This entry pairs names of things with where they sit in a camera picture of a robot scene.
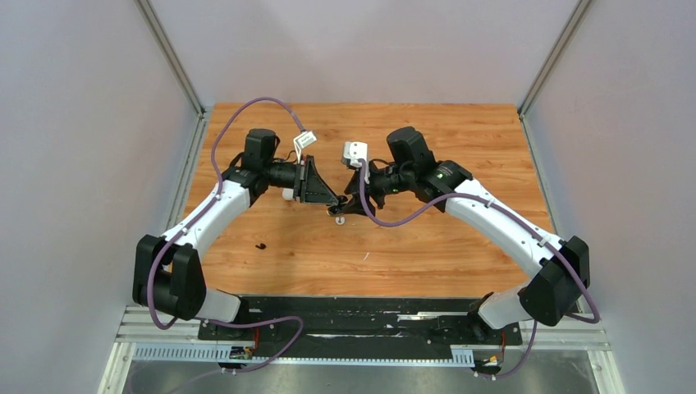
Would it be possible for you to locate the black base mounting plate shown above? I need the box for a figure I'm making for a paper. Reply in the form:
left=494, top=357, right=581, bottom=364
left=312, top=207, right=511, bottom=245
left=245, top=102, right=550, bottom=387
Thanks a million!
left=198, top=295, right=523, bottom=356

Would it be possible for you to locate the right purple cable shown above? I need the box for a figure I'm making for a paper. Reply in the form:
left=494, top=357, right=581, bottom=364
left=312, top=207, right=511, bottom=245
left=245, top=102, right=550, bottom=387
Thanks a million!
left=357, top=160, right=601, bottom=381

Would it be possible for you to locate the grey slotted cable duct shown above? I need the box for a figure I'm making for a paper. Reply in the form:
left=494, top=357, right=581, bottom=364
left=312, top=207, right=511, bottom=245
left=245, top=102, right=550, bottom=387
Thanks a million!
left=131, top=343, right=475, bottom=368

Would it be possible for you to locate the aluminium frame post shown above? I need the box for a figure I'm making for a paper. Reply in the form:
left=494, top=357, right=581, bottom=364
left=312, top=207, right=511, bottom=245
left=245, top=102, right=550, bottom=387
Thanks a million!
left=134, top=0, right=206, bottom=117
left=517, top=0, right=594, bottom=120

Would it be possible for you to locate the purple cable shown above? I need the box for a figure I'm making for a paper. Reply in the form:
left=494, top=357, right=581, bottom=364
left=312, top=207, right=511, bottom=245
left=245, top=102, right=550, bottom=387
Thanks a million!
left=357, top=160, right=601, bottom=381
left=148, top=96, right=305, bottom=376

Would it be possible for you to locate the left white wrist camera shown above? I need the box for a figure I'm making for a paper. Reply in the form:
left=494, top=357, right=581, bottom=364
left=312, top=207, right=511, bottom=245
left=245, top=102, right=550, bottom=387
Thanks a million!
left=293, top=131, right=317, bottom=163

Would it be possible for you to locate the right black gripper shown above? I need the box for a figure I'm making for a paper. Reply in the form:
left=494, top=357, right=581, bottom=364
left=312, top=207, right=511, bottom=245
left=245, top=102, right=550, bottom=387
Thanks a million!
left=342, top=158, right=414, bottom=217

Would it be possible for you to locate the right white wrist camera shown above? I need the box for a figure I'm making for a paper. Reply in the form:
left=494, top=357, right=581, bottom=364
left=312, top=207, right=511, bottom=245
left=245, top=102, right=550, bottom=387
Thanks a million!
left=341, top=141, right=369, bottom=184

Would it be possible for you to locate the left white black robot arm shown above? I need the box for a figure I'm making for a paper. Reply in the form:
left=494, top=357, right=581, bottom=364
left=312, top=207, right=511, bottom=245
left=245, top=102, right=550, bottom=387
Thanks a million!
left=132, top=129, right=344, bottom=339

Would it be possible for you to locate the left aluminium frame post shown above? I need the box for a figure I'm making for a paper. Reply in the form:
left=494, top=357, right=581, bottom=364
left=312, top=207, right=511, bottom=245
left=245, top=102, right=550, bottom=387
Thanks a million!
left=134, top=0, right=206, bottom=117

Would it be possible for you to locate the white earbud charging case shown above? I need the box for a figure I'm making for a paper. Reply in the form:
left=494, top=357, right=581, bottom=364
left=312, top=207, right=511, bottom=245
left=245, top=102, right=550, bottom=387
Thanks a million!
left=282, top=188, right=295, bottom=201

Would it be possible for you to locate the black earbud charging case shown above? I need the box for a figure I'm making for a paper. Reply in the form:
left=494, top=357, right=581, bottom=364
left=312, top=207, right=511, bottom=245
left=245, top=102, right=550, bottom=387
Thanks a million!
left=327, top=195, right=349, bottom=217

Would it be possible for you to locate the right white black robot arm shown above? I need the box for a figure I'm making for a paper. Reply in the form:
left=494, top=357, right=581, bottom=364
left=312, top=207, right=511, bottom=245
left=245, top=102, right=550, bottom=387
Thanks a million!
left=341, top=126, right=590, bottom=343

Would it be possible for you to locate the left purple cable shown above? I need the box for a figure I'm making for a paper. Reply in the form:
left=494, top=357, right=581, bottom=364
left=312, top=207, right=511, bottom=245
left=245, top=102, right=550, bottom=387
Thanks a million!
left=148, top=96, right=305, bottom=376

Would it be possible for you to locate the right aluminium frame post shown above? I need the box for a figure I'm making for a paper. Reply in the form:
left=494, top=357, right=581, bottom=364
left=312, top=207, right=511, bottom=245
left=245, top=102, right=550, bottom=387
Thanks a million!
left=517, top=0, right=594, bottom=120

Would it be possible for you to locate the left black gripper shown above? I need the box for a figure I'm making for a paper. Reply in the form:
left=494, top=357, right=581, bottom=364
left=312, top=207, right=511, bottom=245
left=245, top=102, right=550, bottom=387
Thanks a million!
left=263, top=155, right=338, bottom=205

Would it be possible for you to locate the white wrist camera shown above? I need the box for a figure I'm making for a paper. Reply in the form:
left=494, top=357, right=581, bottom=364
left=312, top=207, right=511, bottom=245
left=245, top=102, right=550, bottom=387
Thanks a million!
left=341, top=141, right=369, bottom=184
left=293, top=131, right=317, bottom=163

